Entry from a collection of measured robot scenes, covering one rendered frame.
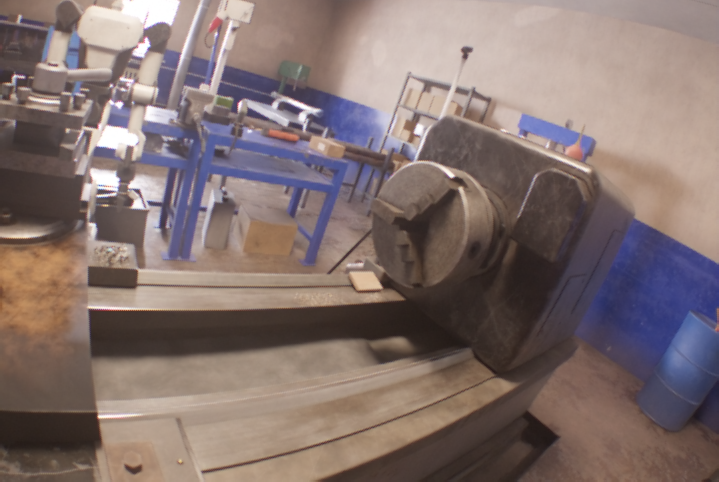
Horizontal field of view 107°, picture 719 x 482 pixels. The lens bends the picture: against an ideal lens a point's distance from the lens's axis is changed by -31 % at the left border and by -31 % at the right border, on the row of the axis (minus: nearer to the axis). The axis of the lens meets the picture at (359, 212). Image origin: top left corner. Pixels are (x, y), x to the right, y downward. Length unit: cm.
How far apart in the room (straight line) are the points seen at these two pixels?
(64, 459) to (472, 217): 69
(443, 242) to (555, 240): 22
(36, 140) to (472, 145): 90
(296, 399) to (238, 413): 10
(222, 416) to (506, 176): 72
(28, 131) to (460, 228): 75
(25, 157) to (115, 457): 45
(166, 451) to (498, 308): 70
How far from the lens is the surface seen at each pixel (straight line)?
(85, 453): 46
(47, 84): 69
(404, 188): 77
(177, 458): 46
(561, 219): 76
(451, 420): 72
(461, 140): 97
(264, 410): 57
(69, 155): 62
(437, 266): 71
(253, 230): 286
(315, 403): 62
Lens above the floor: 126
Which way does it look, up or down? 15 degrees down
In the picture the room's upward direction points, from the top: 21 degrees clockwise
